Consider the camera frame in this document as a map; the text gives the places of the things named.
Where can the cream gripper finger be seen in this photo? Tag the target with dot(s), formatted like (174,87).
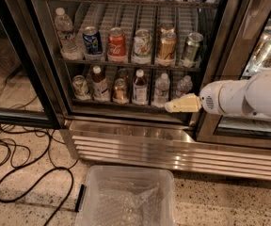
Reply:
(187,103)

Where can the orange soda can front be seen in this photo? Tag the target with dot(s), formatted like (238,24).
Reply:
(166,50)

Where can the orange soda can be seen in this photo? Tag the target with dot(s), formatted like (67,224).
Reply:
(166,50)
(165,27)

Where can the copper can bottom front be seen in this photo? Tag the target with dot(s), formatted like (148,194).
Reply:
(120,91)

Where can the copper can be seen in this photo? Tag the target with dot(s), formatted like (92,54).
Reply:
(123,73)
(120,91)

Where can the copper can bottom behind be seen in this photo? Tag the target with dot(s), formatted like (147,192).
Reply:
(123,73)

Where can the white green soda can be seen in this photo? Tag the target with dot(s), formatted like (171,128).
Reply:
(142,47)

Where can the orange soda can behind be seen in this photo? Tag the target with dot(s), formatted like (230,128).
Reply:
(165,27)

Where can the closed right fridge door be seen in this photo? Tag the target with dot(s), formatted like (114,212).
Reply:
(236,65)

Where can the stainless steel fridge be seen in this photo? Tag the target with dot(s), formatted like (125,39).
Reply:
(145,135)

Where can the red cola can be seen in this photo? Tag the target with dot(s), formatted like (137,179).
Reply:
(116,45)

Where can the silver can behind door rear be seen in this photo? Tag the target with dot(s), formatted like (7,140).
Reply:
(265,36)

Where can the white can bottom shelf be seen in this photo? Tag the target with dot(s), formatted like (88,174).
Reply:
(80,88)

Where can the blue pepsi can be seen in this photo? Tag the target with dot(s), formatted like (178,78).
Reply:
(92,41)

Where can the clear water bottle middle shelf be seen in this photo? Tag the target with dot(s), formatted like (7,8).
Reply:
(64,28)

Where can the open glass fridge door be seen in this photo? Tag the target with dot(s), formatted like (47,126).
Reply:
(27,86)

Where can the clear water bottle bottom right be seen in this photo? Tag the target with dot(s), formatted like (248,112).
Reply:
(183,86)

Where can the clear water bottle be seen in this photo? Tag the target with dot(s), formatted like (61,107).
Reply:
(161,90)
(183,86)

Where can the purple label juice bottle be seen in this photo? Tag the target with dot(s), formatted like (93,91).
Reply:
(140,88)

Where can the brown tea bottle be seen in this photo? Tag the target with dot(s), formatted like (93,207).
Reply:
(101,91)

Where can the clear plastic bin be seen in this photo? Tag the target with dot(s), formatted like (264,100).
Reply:
(89,195)

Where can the bubble wrap sheet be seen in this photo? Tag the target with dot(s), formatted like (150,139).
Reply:
(126,204)

